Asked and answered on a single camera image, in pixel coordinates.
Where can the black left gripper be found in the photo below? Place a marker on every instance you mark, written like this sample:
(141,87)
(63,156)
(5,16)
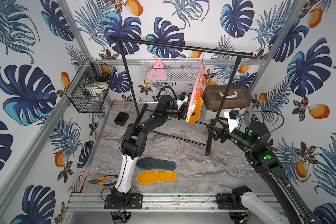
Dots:
(183,111)

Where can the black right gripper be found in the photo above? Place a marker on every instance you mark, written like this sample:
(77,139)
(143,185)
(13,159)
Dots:
(219,133)

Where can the orange shoe insole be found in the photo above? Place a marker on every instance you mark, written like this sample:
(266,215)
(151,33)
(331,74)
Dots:
(151,177)
(197,111)

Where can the pink clip hanger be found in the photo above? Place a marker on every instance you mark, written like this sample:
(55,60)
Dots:
(198,89)

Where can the dark grey shoe insole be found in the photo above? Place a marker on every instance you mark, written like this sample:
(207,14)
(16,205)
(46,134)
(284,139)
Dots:
(150,163)

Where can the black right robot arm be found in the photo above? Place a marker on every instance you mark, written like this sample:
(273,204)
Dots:
(253,142)

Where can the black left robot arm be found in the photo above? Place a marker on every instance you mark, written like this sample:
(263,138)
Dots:
(132,144)

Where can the brown lid storage box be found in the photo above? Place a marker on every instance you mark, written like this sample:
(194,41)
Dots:
(238,98)

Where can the pink triangle item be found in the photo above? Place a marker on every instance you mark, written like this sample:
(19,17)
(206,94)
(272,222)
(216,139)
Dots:
(156,73)

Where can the small black box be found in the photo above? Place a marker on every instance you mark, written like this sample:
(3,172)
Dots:
(121,118)

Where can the white bowl in basket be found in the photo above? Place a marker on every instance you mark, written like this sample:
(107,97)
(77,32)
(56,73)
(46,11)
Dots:
(98,88)

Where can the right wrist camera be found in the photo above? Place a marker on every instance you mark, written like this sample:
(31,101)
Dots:
(233,117)

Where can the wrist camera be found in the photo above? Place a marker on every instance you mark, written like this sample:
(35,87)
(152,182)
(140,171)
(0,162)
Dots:
(181,99)
(233,117)

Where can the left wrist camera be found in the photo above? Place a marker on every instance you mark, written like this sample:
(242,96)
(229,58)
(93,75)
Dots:
(181,99)

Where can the clear wall shelf basket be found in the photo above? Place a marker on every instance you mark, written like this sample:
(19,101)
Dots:
(178,70)

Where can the black wire basket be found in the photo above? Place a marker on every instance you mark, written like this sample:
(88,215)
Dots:
(90,72)

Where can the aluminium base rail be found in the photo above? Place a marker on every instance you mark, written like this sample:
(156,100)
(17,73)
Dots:
(199,202)

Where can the yellow handled pliers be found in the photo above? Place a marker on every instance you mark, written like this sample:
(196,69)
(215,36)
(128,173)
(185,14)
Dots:
(107,180)

